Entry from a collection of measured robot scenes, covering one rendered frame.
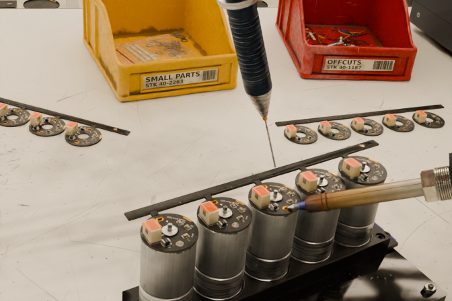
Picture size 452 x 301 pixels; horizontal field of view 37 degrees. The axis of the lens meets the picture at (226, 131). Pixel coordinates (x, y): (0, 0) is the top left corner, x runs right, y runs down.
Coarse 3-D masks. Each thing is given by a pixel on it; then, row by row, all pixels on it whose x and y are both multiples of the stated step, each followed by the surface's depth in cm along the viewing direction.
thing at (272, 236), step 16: (272, 192) 32; (256, 224) 31; (272, 224) 31; (288, 224) 31; (256, 240) 31; (272, 240) 31; (288, 240) 32; (256, 256) 32; (272, 256) 32; (288, 256) 32; (256, 272) 32; (272, 272) 32
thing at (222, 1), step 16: (224, 0) 23; (240, 0) 23; (256, 0) 23; (240, 16) 23; (256, 16) 24; (240, 32) 24; (256, 32) 24; (240, 48) 24; (256, 48) 24; (240, 64) 25; (256, 64) 25; (256, 80) 25
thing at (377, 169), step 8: (360, 160) 35; (368, 160) 35; (376, 168) 34; (384, 168) 34; (344, 176) 34; (360, 176) 33; (368, 176) 34; (384, 176) 34; (368, 184) 33; (376, 184) 33
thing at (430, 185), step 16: (432, 176) 28; (448, 176) 28; (336, 192) 30; (352, 192) 29; (368, 192) 29; (384, 192) 29; (400, 192) 29; (416, 192) 28; (432, 192) 28; (448, 192) 28; (320, 208) 30; (336, 208) 30
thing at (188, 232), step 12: (156, 216) 29; (168, 216) 29; (180, 216) 30; (180, 228) 29; (192, 228) 29; (144, 240) 28; (168, 240) 28; (180, 240) 28; (192, 240) 28; (168, 252) 28
